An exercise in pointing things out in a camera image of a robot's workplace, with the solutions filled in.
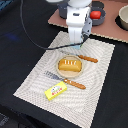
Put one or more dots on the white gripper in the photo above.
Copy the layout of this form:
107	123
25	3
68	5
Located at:
86	31

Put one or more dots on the red toy tomato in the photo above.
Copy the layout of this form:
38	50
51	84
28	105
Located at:
95	15

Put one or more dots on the grey toy saucepan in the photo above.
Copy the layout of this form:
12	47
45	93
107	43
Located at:
98	6

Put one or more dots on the yellow toy bread loaf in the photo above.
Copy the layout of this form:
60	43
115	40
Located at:
70	65

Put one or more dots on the yellow toy butter box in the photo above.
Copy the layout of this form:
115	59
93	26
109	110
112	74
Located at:
56	90

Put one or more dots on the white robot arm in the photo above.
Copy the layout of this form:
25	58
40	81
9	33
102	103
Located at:
78	19

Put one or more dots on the grey toy cooking pot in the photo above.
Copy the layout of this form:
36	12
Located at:
62	7

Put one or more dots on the beige bowl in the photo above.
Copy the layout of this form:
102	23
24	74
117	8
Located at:
123	14

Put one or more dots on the round wooden plate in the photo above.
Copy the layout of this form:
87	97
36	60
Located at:
69	74

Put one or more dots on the woven beige placemat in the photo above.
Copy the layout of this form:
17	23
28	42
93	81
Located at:
74	105

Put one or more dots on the toy knife wooden handle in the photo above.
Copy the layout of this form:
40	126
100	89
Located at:
82	57

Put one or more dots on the toy fork wooden handle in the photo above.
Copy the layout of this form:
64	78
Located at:
56	77

